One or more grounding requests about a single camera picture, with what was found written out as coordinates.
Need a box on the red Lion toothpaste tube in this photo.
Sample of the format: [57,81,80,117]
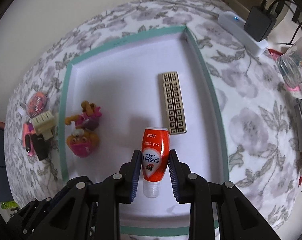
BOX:
[142,127,170,198]

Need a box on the clear jar of hair ties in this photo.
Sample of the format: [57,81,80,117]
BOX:
[26,92,49,118]

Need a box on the orange pink toy figure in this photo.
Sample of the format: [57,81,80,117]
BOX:
[64,101,102,158]

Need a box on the gold black patterned box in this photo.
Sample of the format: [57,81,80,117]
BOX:
[160,72,187,135]

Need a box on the black power adapter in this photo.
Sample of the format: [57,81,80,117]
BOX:
[31,134,49,161]

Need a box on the teal rimmed white tray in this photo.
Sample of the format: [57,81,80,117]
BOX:
[58,25,230,237]

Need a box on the floral blanket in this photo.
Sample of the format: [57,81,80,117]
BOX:
[4,0,301,230]

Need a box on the pink kids watch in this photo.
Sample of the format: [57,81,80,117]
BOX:
[22,122,35,157]

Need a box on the white power strip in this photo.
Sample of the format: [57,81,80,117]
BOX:
[218,11,268,56]

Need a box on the black wall charger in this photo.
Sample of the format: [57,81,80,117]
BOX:
[244,6,276,42]

